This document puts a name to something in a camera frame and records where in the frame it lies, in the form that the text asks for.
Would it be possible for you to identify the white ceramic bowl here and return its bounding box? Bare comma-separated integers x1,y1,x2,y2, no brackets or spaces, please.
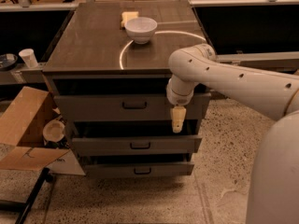
124,17,158,44

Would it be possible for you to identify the grey middle drawer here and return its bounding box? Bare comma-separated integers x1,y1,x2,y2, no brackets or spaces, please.
72,135,201,156

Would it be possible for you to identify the grey drawer cabinet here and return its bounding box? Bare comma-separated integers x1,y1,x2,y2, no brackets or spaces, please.
43,1,210,175

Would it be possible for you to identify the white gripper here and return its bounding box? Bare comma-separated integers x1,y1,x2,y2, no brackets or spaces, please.
166,76,195,133

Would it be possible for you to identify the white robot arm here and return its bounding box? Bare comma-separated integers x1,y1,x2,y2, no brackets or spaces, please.
166,44,299,224

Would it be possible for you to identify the white paper cup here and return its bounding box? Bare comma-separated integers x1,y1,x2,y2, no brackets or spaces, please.
19,49,38,68

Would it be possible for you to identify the black metal stand leg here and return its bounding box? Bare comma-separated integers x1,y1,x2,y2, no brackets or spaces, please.
0,168,53,224

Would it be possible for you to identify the round white plate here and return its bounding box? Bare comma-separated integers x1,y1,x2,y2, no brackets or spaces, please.
43,120,64,142

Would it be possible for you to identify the open cardboard box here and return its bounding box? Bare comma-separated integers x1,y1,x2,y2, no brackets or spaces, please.
0,87,85,175

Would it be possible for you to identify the yellow sponge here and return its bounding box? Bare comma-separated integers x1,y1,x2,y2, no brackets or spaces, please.
121,11,139,28

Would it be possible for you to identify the grey bottom drawer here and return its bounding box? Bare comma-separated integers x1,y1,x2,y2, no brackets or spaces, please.
85,161,194,178

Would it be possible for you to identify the grey top drawer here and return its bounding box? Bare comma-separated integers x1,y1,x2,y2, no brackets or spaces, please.
53,92,212,122

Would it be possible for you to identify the grey drawer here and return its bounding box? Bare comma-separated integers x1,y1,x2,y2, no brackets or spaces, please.
53,92,212,122
85,161,194,178
72,135,201,156

